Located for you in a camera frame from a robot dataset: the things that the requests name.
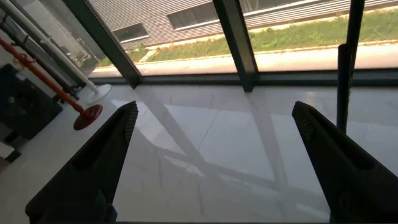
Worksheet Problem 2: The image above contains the window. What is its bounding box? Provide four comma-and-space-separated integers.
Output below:
0, 0, 398, 101

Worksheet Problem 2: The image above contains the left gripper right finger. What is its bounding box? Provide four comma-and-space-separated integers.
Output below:
291, 100, 398, 224

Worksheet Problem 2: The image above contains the red pole with round base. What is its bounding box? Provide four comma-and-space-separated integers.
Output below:
0, 37, 104, 131

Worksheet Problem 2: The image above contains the black box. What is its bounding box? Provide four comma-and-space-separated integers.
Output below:
0, 63, 64, 141

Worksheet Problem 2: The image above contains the white pole with round base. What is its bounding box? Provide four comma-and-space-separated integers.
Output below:
0, 0, 113, 105

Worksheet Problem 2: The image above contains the black clothes rack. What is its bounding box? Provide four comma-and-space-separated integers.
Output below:
336, 0, 366, 135

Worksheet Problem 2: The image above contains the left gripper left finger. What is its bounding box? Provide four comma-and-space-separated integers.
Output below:
25, 100, 139, 224

